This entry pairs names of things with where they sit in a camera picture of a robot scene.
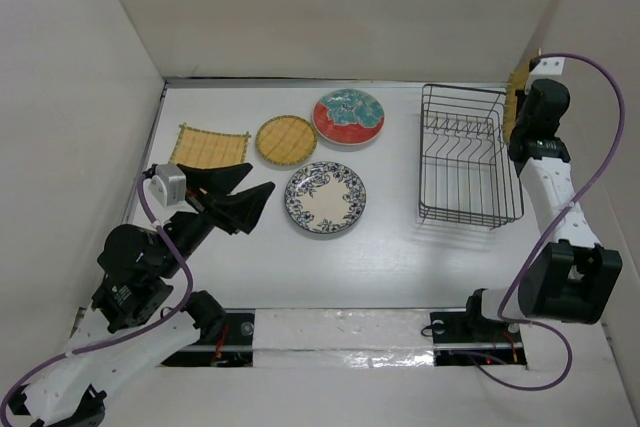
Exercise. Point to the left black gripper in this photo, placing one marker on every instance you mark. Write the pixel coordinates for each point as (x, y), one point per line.
(234, 211)

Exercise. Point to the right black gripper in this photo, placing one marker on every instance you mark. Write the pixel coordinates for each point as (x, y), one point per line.
(524, 98)

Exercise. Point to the fan-shaped bamboo tray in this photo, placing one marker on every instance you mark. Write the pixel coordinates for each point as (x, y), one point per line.
(516, 83)

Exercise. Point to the round bamboo plate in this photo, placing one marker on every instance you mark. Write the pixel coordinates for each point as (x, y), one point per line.
(286, 140)

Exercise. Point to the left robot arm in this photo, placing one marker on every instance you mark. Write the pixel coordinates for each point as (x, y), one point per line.
(146, 307)

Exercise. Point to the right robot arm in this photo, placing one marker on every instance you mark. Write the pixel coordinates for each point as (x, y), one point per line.
(570, 275)

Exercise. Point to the blue floral white plate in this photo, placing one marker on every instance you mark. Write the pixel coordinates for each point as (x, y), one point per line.
(325, 197)

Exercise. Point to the red teal ceramic plate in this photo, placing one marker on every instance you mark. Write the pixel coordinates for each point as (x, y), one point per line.
(348, 117)

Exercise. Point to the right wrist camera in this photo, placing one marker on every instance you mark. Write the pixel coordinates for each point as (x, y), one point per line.
(546, 67)

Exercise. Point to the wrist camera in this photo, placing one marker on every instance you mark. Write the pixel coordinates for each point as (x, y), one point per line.
(546, 67)
(168, 185)

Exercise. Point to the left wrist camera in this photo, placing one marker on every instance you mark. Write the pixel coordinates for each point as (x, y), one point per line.
(168, 185)

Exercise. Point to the black wire dish rack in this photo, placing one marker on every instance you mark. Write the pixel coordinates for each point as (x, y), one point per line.
(465, 175)

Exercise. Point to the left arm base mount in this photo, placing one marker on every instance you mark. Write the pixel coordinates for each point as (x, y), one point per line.
(231, 348)

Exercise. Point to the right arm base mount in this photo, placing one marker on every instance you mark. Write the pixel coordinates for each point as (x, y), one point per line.
(459, 342)

